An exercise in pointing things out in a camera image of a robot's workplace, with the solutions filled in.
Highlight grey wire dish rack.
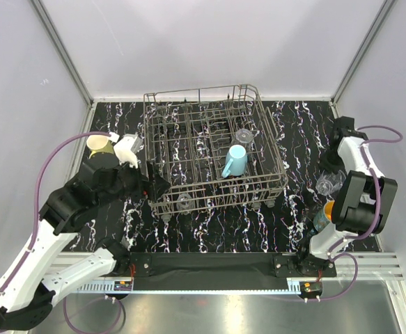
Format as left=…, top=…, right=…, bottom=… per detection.
left=143, top=83, right=288, bottom=221

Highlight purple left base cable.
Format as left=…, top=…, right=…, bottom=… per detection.
left=63, top=297, right=125, bottom=331

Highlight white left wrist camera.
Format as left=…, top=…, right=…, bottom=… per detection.
left=114, top=134, right=142, bottom=169

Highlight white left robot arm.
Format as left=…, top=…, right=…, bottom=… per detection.
left=0, top=153, right=171, bottom=333

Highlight clear glass cup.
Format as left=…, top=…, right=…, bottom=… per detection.
left=315, top=172, right=345, bottom=196
left=235, top=128, right=253, bottom=146
left=176, top=193, right=195, bottom=214

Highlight light blue ceramic mug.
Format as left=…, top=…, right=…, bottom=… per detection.
left=221, top=144, right=248, bottom=178

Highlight yellow ceramic mug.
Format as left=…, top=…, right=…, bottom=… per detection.
left=86, top=135, right=114, bottom=159

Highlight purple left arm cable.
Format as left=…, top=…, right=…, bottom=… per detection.
left=0, top=132, right=116, bottom=321

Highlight aluminium frame rail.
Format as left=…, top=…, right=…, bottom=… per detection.
left=75, top=252, right=403, bottom=295

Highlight blue floral mug orange inside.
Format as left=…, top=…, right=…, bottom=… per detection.
left=313, top=200, right=335, bottom=232

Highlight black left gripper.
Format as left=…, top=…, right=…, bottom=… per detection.
left=96, top=154, right=171, bottom=207

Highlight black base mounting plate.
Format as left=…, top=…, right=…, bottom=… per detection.
left=128, top=253, right=337, bottom=278

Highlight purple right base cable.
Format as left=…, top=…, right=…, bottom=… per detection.
left=319, top=252, right=359, bottom=301

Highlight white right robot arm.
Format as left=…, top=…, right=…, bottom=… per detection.
left=295, top=116, right=398, bottom=276

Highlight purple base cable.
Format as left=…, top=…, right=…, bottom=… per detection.
left=319, top=252, right=359, bottom=301
left=63, top=297, right=125, bottom=331

